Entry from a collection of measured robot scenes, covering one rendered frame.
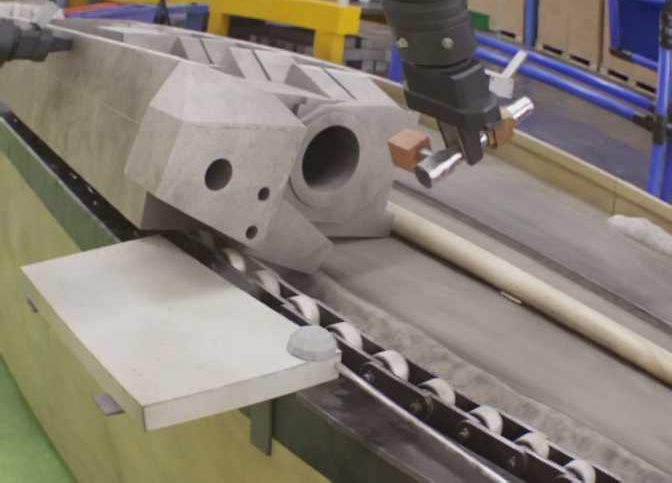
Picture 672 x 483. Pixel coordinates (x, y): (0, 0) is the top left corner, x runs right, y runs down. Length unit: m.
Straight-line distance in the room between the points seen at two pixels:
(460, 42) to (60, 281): 0.47
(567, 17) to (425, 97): 10.44
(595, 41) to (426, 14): 10.23
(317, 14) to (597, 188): 4.70
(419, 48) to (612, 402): 0.42
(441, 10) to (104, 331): 0.44
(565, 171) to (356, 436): 0.93
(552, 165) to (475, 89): 0.71
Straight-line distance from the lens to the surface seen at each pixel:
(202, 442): 0.96
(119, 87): 1.06
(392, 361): 0.78
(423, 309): 0.99
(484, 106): 0.87
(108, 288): 0.85
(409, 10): 0.82
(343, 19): 5.89
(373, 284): 1.03
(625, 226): 1.40
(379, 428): 0.72
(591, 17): 11.06
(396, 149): 0.95
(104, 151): 1.08
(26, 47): 1.24
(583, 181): 1.52
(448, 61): 0.84
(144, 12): 2.79
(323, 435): 0.74
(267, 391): 0.74
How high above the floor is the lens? 1.16
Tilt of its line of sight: 21 degrees down
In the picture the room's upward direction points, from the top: 7 degrees clockwise
